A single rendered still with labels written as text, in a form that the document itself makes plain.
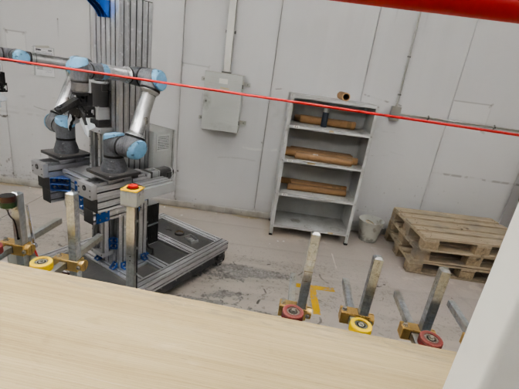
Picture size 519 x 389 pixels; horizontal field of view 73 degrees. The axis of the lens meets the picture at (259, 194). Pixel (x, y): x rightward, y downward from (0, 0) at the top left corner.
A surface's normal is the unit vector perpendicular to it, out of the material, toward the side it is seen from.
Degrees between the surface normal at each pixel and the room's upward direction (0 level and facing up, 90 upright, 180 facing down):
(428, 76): 90
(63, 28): 90
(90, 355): 0
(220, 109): 90
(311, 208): 90
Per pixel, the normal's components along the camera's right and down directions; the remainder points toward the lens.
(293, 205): -0.04, 0.33
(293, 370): 0.13, -0.93
